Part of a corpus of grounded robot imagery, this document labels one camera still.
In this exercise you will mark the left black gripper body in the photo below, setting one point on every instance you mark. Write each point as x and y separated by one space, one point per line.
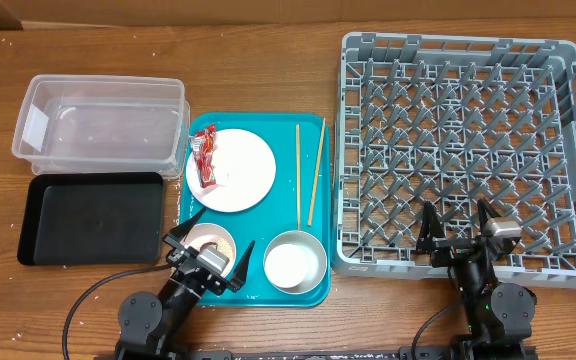
175 252

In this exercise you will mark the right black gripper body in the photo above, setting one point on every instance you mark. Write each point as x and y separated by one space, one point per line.
450 250

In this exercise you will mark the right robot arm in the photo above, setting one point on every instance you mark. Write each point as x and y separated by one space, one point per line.
498 314

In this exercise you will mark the teal serving tray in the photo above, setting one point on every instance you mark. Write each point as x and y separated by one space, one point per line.
276 213

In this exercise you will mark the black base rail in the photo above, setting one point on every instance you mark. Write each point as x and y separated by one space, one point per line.
403 353

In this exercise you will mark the pink bowl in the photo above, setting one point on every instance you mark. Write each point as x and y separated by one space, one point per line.
209 235

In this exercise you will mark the white round plate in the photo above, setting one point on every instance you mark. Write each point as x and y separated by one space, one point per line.
244 168

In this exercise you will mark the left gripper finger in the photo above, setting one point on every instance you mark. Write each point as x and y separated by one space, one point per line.
180 231
240 272

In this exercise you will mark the grey bowl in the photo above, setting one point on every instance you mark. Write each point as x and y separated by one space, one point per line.
298 237

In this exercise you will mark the black plastic tray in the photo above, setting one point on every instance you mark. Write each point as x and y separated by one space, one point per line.
92 219

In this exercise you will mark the clear plastic storage bin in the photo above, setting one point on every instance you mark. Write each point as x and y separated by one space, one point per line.
103 123

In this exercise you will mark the wooden chopstick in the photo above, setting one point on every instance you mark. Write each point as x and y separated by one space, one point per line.
298 175
316 172

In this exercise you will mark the right wooden chopstick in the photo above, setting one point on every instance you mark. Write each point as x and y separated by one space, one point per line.
316 172

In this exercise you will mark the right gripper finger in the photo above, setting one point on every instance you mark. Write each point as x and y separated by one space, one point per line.
430 225
485 211

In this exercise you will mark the white paper cup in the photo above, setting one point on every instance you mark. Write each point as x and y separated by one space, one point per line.
289 266

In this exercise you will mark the red snack wrapper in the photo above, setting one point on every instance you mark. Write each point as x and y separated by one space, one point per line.
203 147

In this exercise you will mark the left wooden chopstick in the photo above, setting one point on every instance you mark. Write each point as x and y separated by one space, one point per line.
298 175

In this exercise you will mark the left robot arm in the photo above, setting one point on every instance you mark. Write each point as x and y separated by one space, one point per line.
150 322

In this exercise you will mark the grey dishwasher rack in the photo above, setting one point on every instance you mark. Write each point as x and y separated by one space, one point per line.
449 120

